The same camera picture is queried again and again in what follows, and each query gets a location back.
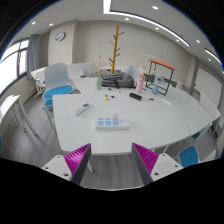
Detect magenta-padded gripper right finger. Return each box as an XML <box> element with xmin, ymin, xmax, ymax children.
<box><xmin>131</xmin><ymin>142</ymin><xmax>184</xmax><ymax>185</ymax></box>

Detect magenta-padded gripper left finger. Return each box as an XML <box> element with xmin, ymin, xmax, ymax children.
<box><xmin>41</xmin><ymin>143</ymin><xmax>92</xmax><ymax>185</ymax></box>

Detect white power strip blue sockets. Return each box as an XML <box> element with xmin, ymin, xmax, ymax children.
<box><xmin>94</xmin><ymin>117</ymin><xmax>131</xmax><ymax>131</ymax></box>

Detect white remote control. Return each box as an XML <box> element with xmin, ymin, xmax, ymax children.
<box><xmin>73</xmin><ymin>102</ymin><xmax>92</xmax><ymax>117</ymax></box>

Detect white chair blue seat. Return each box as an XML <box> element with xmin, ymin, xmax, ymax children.
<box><xmin>42</xmin><ymin>62</ymin><xmax>74</xmax><ymax>101</ymax></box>
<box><xmin>42</xmin><ymin>97</ymin><xmax>58</xmax><ymax>133</ymax></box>

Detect black rectangular case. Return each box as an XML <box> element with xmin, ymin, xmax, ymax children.
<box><xmin>128</xmin><ymin>92</ymin><xmax>143</xmax><ymax>101</ymax></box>

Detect pink vase with flowers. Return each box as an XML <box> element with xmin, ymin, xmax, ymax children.
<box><xmin>134</xmin><ymin>62</ymin><xmax>148</xmax><ymax>95</ymax></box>

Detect green vase with dried flowers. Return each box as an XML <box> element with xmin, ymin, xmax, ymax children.
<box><xmin>93</xmin><ymin>55</ymin><xmax>103</xmax><ymax>91</ymax></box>

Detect grey backpack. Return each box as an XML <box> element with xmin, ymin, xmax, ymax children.
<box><xmin>100</xmin><ymin>71</ymin><xmax>135</xmax><ymax>89</ymax></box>

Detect white side desk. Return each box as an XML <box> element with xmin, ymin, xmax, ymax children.
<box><xmin>0</xmin><ymin>94</ymin><xmax>38</xmax><ymax>158</ymax></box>

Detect whiteboard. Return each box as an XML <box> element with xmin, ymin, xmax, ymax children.
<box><xmin>194</xmin><ymin>68</ymin><xmax>223</xmax><ymax>108</ymax></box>

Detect grey curtain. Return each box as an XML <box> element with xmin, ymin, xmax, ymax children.
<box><xmin>26</xmin><ymin>33</ymin><xmax>41</xmax><ymax>80</ymax></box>

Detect wooden coat rack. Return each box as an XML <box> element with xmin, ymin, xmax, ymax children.
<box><xmin>108</xmin><ymin>24</ymin><xmax>126</xmax><ymax>75</ymax></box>

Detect window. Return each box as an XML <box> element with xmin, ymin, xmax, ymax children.
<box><xmin>0</xmin><ymin>38</ymin><xmax>30</xmax><ymax>98</ymax></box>

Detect ceiling lights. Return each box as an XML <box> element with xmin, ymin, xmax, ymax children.
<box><xmin>29</xmin><ymin>0</ymin><xmax>223</xmax><ymax>68</ymax></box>

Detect black frame stand orange top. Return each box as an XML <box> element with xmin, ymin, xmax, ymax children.
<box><xmin>145</xmin><ymin>58</ymin><xmax>177</xmax><ymax>96</ymax></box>

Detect round wall clock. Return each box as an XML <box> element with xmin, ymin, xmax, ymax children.
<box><xmin>54</xmin><ymin>31</ymin><xmax>66</xmax><ymax>43</ymax></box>

